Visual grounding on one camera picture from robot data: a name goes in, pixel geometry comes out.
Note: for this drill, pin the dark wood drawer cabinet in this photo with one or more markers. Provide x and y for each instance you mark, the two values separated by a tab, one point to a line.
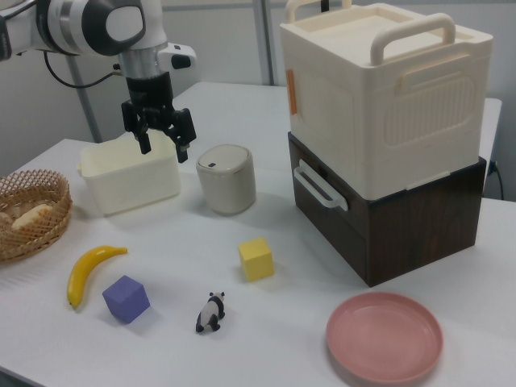
419	234

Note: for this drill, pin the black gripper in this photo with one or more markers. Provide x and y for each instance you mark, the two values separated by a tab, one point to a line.
149	94

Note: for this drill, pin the yellow banana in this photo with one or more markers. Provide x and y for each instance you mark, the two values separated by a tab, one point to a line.
82	270

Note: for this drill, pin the orange tape strip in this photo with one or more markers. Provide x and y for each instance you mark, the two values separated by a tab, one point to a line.
293	92

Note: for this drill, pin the open white plastic bin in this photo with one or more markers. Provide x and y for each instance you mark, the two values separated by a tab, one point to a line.
129	185

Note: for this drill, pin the yellow foam cube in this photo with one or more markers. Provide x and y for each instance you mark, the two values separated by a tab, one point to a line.
256	260

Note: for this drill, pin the purple foam cube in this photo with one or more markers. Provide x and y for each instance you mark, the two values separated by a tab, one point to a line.
127	300

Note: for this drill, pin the small panda figurine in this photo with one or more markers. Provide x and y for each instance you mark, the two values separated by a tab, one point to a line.
211	312

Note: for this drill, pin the toasted bread piece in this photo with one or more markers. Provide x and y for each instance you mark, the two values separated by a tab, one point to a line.
32	215

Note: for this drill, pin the grey metal frame post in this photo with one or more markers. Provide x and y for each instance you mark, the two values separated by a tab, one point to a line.
265	40
89	109

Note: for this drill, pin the small beige lidded trash can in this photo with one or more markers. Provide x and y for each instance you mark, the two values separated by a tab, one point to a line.
230	185

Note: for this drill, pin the pink plastic plate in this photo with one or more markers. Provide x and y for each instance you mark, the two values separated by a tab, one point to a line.
383	338

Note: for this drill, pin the woven wicker basket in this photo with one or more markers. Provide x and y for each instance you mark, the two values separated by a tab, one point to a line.
44	234

